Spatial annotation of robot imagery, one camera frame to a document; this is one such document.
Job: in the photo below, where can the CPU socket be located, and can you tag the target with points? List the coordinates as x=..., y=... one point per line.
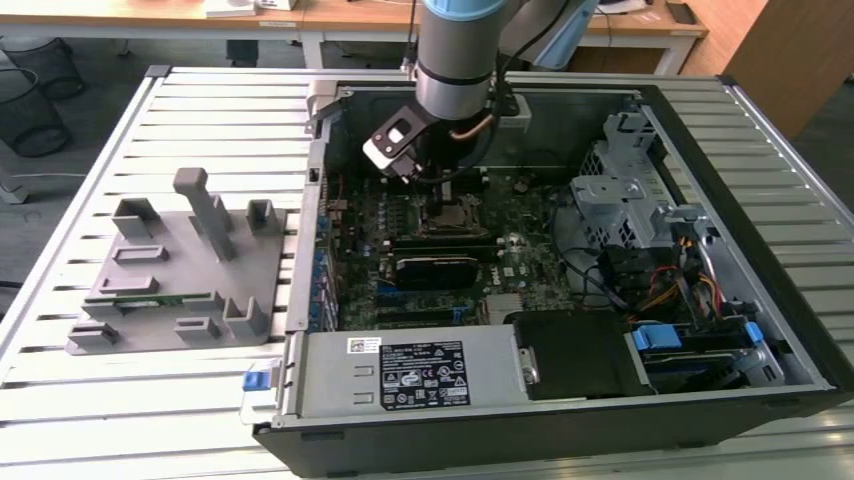
x=447, y=233

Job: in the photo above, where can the wooden desk white frame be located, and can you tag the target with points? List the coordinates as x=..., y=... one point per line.
x=133, y=22
x=633, y=27

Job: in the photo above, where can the black plastic fan shroud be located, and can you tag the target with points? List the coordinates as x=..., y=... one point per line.
x=573, y=350

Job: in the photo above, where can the silver power supply unit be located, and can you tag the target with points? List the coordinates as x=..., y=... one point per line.
x=320, y=370

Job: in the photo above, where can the silver metal drive cage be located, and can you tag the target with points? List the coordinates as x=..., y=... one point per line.
x=613, y=200

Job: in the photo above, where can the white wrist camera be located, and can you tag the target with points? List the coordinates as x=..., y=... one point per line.
x=393, y=137

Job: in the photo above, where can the dark flat phone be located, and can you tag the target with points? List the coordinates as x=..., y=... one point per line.
x=681, y=14

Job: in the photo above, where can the blue disk carrier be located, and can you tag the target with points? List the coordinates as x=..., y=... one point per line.
x=656, y=340

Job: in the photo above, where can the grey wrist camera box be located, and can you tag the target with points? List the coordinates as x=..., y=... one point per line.
x=516, y=117

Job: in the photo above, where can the black RAM slot bank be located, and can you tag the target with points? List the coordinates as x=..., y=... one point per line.
x=475, y=181
x=440, y=247

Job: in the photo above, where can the black open PC case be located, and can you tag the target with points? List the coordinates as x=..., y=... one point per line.
x=533, y=445

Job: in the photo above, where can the blue case latch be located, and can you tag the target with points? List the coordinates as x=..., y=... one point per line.
x=256, y=380

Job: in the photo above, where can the grey plastic parts rack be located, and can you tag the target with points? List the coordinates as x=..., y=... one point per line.
x=200, y=300

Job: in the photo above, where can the white box on desk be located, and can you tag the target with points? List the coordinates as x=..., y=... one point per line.
x=229, y=10

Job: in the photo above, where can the silver chipset heatsink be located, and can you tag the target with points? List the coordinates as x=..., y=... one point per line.
x=503, y=306

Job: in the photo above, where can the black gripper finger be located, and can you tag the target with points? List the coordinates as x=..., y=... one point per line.
x=447, y=192

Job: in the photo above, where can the blue drive bay tab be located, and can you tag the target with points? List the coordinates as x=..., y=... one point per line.
x=752, y=334

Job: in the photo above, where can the green motherboard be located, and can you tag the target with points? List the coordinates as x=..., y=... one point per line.
x=533, y=280

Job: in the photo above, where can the green RAM stick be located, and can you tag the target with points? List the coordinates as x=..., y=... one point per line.
x=169, y=300

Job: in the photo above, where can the black mesh waste bin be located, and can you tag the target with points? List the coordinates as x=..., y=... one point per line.
x=29, y=120
x=53, y=65

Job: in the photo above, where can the wooden cabinet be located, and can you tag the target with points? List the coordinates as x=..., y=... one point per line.
x=787, y=60

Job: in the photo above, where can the black graphics card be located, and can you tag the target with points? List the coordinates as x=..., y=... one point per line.
x=433, y=272

